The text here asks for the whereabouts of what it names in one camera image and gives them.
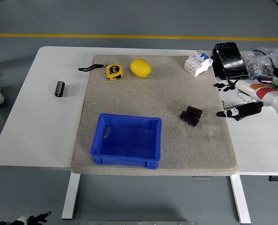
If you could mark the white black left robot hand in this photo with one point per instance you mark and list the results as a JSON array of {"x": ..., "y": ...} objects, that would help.
[{"x": 33, "y": 218}]

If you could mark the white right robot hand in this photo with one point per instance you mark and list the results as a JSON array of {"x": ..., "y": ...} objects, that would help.
[{"x": 258, "y": 93}]

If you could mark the dark cylindrical battery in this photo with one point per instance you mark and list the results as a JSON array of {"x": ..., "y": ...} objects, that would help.
[
  {"x": 189, "y": 119},
  {"x": 195, "y": 111},
  {"x": 265, "y": 80},
  {"x": 59, "y": 89}
]

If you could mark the blue plastic box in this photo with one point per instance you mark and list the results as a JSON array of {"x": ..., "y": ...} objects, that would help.
[{"x": 127, "y": 143}]

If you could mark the light blue bowl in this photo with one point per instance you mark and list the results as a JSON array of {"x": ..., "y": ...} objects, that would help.
[{"x": 254, "y": 77}]

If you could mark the green plastic piece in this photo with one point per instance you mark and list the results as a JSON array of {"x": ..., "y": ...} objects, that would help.
[{"x": 277, "y": 87}]

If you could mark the grey metal tool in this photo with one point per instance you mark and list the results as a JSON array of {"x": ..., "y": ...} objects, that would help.
[{"x": 268, "y": 71}]

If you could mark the clear bag of metal nuts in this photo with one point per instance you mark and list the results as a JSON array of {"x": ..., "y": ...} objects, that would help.
[{"x": 256, "y": 64}]

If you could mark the white table leg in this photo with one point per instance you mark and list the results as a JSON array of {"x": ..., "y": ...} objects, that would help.
[
  {"x": 70, "y": 197},
  {"x": 240, "y": 199}
]

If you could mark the black wrapped device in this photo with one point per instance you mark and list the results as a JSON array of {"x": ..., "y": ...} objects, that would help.
[{"x": 230, "y": 61}]

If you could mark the white blue circuit breaker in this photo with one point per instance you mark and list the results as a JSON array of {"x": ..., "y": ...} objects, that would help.
[{"x": 197, "y": 64}]

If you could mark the grey-brown mat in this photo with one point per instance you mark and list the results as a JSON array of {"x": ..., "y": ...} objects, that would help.
[{"x": 153, "y": 98}]

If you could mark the yellow lemon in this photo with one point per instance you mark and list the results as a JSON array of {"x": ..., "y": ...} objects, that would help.
[{"x": 141, "y": 68}]

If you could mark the yellow tape measure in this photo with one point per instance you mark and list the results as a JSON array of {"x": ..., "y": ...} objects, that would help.
[{"x": 114, "y": 72}]

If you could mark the grey table bracket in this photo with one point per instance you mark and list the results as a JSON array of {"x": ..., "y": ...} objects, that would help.
[{"x": 201, "y": 177}]

